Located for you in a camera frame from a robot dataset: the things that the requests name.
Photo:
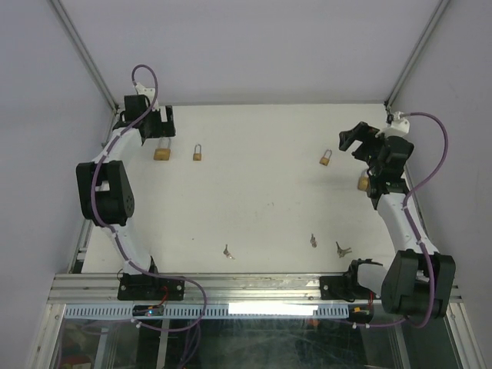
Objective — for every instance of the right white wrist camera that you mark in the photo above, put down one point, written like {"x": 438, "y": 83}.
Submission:
{"x": 397, "y": 125}

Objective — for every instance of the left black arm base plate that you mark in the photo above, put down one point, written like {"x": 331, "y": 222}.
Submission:
{"x": 140, "y": 287}

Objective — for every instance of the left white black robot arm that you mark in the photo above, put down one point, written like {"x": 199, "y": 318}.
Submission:
{"x": 104, "y": 190}

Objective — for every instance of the slotted grey cable duct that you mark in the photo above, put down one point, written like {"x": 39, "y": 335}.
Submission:
{"x": 242, "y": 310}

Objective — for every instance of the aluminium front rail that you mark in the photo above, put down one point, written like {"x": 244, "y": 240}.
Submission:
{"x": 98, "y": 288}

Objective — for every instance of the silver key set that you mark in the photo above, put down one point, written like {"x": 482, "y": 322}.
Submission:
{"x": 342, "y": 252}
{"x": 313, "y": 241}
{"x": 227, "y": 253}

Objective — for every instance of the silver key set right centre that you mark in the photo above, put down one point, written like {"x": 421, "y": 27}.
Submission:
{"x": 313, "y": 241}

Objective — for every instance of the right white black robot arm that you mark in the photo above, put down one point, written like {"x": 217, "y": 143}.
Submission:
{"x": 418, "y": 283}

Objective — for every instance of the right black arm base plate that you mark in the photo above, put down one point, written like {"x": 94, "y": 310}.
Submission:
{"x": 339, "y": 287}

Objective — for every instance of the small brass padlock right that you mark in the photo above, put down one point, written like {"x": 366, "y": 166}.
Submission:
{"x": 326, "y": 157}

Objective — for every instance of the small brass padlock left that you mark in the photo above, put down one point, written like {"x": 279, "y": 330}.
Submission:
{"x": 197, "y": 154}

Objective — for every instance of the silver key set far right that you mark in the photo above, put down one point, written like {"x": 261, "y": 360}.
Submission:
{"x": 342, "y": 252}

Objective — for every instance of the small brass padlock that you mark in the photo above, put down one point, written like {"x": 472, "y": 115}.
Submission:
{"x": 326, "y": 157}
{"x": 197, "y": 154}

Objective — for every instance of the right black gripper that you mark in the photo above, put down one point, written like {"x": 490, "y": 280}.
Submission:
{"x": 361, "y": 132}

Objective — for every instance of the large brass padlock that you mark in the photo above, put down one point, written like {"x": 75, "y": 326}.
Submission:
{"x": 363, "y": 181}
{"x": 163, "y": 150}

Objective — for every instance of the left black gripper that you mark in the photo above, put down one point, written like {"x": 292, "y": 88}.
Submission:
{"x": 165, "y": 128}

